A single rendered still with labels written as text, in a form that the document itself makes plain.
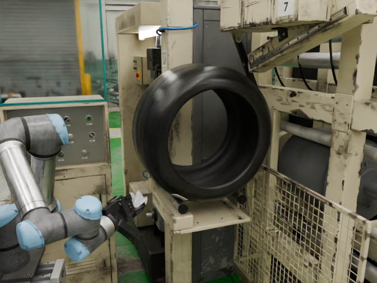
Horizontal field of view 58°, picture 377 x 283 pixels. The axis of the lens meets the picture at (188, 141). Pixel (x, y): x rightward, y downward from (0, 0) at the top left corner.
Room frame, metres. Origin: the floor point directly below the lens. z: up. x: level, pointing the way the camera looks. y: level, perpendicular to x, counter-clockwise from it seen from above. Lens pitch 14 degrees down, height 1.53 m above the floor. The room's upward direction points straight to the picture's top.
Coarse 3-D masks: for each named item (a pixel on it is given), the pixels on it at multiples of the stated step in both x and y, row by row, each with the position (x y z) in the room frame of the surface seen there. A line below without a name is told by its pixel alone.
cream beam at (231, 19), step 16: (224, 0) 1.73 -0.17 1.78; (240, 0) 1.58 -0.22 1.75; (256, 0) 1.45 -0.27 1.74; (272, 0) 1.35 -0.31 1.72; (304, 0) 1.21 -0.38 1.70; (320, 0) 1.23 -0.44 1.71; (224, 16) 1.72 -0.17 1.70; (240, 16) 1.57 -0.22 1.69; (256, 16) 1.45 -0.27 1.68; (272, 16) 1.35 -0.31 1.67; (288, 16) 1.25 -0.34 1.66; (304, 16) 1.21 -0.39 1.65; (320, 16) 1.23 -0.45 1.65; (256, 32) 1.82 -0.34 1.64
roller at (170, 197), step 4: (160, 188) 1.58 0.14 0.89; (164, 192) 1.51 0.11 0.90; (168, 196) 1.45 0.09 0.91; (172, 196) 1.42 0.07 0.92; (172, 200) 1.40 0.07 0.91; (176, 200) 1.37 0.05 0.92; (180, 200) 1.36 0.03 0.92; (176, 204) 1.35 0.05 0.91; (180, 204) 1.33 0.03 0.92; (184, 204) 1.33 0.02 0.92; (176, 208) 1.35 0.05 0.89; (180, 208) 1.32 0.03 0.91; (184, 208) 1.33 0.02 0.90; (180, 212) 1.32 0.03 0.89; (184, 212) 1.33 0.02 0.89
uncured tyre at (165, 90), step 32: (192, 64) 1.52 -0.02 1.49; (160, 96) 1.32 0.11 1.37; (192, 96) 1.33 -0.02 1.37; (224, 96) 1.69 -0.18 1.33; (256, 96) 1.43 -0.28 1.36; (160, 128) 1.29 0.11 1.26; (256, 128) 1.60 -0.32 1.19; (160, 160) 1.29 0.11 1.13; (224, 160) 1.68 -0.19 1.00; (256, 160) 1.43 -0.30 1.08; (192, 192) 1.33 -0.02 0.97; (224, 192) 1.38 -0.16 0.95
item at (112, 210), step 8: (112, 200) 1.09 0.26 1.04; (120, 200) 1.06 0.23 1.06; (128, 200) 1.08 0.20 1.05; (104, 208) 1.03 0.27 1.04; (112, 208) 1.04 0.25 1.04; (120, 208) 1.06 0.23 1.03; (128, 208) 1.08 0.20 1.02; (112, 216) 1.01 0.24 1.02; (120, 216) 1.05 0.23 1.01; (128, 216) 1.06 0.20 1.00
